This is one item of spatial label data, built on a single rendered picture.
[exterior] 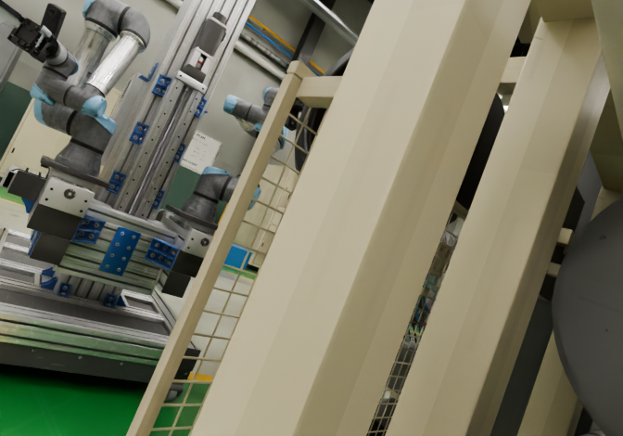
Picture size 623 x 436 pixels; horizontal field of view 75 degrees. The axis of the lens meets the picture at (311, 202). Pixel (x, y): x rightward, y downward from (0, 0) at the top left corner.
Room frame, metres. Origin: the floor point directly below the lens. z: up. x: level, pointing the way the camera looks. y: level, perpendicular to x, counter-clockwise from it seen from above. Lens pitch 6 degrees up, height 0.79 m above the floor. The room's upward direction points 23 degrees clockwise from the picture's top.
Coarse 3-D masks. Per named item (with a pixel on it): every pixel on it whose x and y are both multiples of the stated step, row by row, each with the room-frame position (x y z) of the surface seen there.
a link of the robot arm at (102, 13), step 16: (96, 0) 1.42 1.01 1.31; (112, 0) 1.44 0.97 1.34; (96, 16) 1.42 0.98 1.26; (112, 16) 1.43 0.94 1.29; (96, 32) 1.44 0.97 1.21; (112, 32) 1.47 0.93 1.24; (80, 48) 1.44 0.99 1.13; (96, 48) 1.46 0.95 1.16; (80, 64) 1.44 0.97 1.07; (96, 64) 1.49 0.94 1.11; (80, 80) 1.45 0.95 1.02; (48, 112) 1.43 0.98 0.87; (64, 112) 1.43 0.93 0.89; (64, 128) 1.45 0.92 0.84
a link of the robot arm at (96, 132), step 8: (72, 112) 1.44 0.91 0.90; (80, 112) 1.45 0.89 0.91; (72, 120) 1.44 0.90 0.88; (80, 120) 1.44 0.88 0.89; (88, 120) 1.44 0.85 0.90; (96, 120) 1.44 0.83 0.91; (104, 120) 1.46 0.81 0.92; (112, 120) 1.49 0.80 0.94; (72, 128) 1.45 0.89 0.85; (80, 128) 1.44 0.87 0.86; (88, 128) 1.44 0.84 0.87; (96, 128) 1.45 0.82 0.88; (104, 128) 1.47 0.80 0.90; (112, 128) 1.50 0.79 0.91; (72, 136) 1.46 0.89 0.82; (80, 136) 1.44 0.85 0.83; (88, 136) 1.45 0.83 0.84; (96, 136) 1.46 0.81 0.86; (104, 136) 1.48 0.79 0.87; (88, 144) 1.45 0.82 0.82; (96, 144) 1.47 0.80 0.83; (104, 144) 1.49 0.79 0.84
